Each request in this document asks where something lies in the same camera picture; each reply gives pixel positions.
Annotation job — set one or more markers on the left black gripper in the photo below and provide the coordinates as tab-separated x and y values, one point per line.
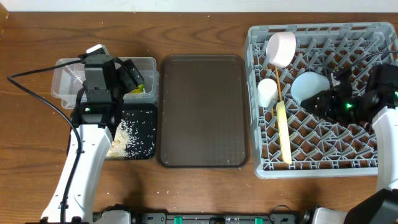
123	73

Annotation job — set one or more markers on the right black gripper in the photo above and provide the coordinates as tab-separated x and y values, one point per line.
324	107

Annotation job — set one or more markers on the green orange snack wrapper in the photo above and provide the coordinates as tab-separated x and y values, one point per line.
140	89

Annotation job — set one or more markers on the light blue bowl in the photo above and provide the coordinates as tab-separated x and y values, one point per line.
307	85

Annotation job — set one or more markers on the yellow plate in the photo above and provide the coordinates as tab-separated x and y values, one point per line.
283	133

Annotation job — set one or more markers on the wooden chopstick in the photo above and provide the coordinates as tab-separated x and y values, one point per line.
272	109
278	84

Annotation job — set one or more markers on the cream white cup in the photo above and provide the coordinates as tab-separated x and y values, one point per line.
266	92

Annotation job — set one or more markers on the white bowl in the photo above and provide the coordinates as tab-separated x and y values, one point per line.
281	49

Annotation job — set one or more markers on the rice pile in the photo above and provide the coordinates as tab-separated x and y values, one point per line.
135	137

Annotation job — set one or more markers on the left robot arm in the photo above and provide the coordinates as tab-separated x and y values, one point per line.
73	200

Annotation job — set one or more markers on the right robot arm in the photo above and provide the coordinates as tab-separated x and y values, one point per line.
382	206

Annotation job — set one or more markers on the grey plastic dishwasher rack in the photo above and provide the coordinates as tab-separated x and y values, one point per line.
319	148

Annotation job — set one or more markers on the black plastic tray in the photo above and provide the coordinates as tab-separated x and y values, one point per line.
105	116

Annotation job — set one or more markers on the clear plastic bin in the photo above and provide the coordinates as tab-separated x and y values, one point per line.
69	79

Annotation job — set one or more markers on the dark brown serving tray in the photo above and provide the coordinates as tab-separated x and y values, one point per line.
203	113

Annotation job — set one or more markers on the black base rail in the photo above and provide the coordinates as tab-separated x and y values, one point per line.
201	218

